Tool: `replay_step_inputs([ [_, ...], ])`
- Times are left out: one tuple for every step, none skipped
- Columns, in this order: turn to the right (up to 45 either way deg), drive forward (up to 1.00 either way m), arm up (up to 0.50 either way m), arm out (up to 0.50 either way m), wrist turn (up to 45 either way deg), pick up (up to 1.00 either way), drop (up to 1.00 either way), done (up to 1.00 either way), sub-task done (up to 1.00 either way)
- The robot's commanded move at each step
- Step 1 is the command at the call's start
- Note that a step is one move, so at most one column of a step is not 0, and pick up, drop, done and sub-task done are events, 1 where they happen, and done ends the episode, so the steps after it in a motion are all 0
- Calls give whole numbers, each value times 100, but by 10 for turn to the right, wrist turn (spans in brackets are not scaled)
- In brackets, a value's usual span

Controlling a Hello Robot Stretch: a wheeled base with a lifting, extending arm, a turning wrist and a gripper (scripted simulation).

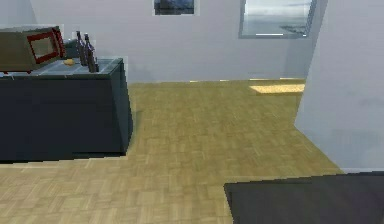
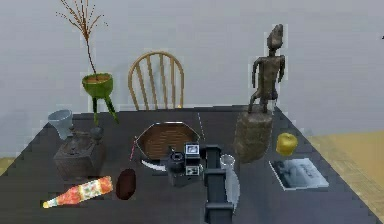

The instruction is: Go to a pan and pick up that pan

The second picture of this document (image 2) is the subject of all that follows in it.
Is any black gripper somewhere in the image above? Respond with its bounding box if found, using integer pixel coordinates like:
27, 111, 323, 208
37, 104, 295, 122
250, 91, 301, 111
140, 145, 187, 187

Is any brown octagonal pan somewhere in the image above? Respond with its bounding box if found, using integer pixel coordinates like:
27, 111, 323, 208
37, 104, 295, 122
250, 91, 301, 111
135, 121, 202, 162

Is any dark brown oval potato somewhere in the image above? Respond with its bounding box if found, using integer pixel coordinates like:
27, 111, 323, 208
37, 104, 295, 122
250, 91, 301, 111
115, 168, 137, 201

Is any dark grey table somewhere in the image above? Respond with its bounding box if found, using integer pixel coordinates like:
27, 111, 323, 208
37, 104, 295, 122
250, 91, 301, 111
0, 105, 384, 224

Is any thin white stick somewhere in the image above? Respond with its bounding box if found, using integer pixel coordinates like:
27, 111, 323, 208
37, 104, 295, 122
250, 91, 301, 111
197, 112, 206, 140

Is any flowery orange bottle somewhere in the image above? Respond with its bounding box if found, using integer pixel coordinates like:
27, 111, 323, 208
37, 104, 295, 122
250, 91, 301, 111
42, 175, 114, 210

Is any brown box coffee grinder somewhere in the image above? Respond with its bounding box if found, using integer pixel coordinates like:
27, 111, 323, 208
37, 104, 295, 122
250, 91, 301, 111
52, 125, 106, 182

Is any clear glass vase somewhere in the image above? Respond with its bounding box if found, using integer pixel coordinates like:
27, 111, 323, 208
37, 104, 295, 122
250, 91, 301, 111
219, 153, 241, 212

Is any wooden spindle chair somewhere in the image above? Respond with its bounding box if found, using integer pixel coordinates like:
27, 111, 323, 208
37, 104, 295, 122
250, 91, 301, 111
127, 50, 186, 111

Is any green pot plant with twigs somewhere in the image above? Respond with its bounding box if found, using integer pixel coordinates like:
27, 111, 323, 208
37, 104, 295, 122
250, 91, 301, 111
55, 0, 120, 126

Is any pale grey cup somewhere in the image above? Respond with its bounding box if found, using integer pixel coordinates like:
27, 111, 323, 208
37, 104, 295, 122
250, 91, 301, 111
47, 108, 74, 141

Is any brown figure statue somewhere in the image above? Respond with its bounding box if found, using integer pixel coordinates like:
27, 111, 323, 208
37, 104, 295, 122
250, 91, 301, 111
232, 23, 287, 164

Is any yellow apple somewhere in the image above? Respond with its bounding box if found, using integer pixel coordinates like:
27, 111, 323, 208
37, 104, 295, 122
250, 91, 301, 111
275, 132, 299, 158

